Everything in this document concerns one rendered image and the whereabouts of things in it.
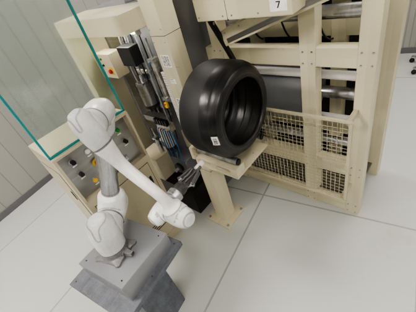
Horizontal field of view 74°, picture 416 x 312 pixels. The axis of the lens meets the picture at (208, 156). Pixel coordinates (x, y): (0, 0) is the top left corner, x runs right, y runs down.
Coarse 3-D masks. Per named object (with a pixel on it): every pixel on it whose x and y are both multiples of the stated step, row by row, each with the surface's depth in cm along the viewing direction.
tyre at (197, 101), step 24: (192, 72) 154; (216, 72) 144; (240, 72) 147; (192, 96) 148; (216, 96) 140; (240, 96) 191; (264, 96) 172; (192, 120) 150; (216, 120) 143; (240, 120) 193; (192, 144) 167; (240, 144) 168
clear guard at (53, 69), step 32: (0, 0) 123; (32, 0) 131; (64, 0) 142; (0, 32) 126; (32, 32) 135; (64, 32) 145; (0, 64) 128; (32, 64) 138; (64, 64) 149; (96, 64) 162; (0, 96) 131; (32, 96) 141; (64, 96) 153; (96, 96) 167; (32, 128) 145; (64, 128) 157
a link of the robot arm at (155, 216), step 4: (156, 204) 143; (152, 208) 143; (156, 208) 141; (160, 208) 139; (152, 212) 141; (156, 212) 140; (160, 212) 138; (148, 216) 142; (152, 216) 140; (156, 216) 139; (160, 216) 139; (152, 220) 139; (156, 220) 139; (160, 220) 140; (164, 220) 141; (156, 224) 140; (160, 224) 141
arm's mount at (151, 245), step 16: (128, 224) 174; (144, 240) 160; (160, 240) 157; (96, 256) 158; (128, 256) 152; (144, 256) 150; (160, 256) 159; (96, 272) 148; (112, 272) 146; (128, 272) 144; (144, 272) 149; (128, 288) 141
